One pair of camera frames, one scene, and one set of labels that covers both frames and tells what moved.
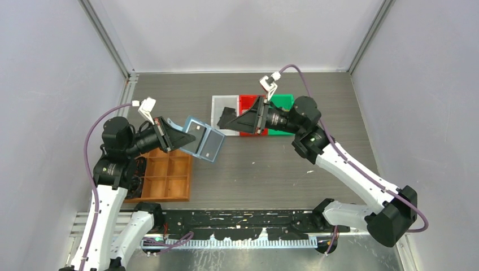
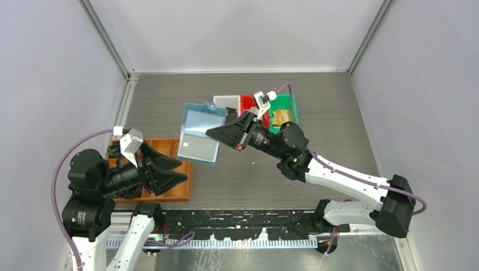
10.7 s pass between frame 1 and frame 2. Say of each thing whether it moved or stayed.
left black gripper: moved
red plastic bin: stayed
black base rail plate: stayed
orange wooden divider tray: stayed
